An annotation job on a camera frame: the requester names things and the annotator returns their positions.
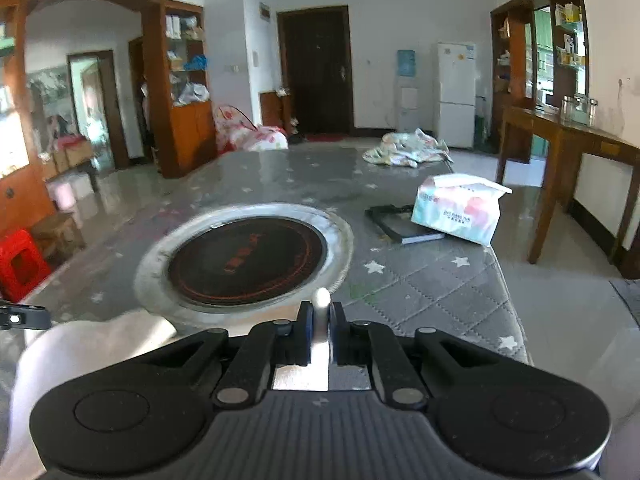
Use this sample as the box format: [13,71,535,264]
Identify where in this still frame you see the black notebook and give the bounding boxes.
[365,203,445,246]

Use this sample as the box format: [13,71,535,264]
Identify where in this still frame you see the white garment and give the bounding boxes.
[10,287,332,480]

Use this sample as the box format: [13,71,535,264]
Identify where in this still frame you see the inner room doorway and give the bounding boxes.
[67,50,130,168]

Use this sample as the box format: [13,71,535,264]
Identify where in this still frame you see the water dispenser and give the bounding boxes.
[396,50,421,133]

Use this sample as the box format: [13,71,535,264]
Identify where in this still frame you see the white refrigerator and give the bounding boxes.
[432,41,477,149]

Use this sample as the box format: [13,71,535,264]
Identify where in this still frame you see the wooden glass-front cabinet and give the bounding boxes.
[0,0,57,241]

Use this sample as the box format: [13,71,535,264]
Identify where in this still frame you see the floral clothes pile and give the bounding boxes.
[362,128,454,168]

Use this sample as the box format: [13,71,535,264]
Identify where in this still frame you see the wooden side table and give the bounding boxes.
[496,105,640,278]

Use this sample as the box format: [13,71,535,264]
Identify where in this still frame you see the floral bedding bundle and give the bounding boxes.
[235,126,290,152]

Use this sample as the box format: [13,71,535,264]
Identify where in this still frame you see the tall wooden display shelf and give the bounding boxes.
[490,0,588,163]

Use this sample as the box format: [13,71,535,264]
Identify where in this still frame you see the pink mesh food cover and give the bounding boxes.
[214,104,261,153]

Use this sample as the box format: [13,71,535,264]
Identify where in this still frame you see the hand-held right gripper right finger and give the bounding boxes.
[329,302,502,408]

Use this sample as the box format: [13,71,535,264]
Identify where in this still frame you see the dark wooden door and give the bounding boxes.
[277,6,356,136]

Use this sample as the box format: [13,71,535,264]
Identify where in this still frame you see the white plastic bag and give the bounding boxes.
[177,82,211,106]

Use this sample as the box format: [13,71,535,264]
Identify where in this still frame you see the wooden shelf cabinet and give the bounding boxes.
[142,0,218,178]

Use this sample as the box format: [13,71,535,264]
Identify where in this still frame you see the cardboard boxes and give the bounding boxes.
[50,136,96,172]

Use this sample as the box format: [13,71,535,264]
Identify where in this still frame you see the pastel tissue pack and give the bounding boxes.
[411,173,513,247]

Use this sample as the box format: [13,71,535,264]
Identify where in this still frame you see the pale plastic bin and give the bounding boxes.
[47,176,96,211]

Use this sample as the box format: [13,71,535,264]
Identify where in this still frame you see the red plastic stool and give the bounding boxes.
[0,229,53,303]

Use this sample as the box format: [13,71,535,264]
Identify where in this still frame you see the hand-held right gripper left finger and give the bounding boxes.
[132,301,314,408]

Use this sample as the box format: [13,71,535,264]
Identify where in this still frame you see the low wooden cabinet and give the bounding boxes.
[259,91,293,128]

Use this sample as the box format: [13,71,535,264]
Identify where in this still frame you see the round built-in induction cooker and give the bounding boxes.
[135,203,355,329]

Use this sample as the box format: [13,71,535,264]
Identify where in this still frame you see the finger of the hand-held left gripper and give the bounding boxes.
[0,300,52,332]

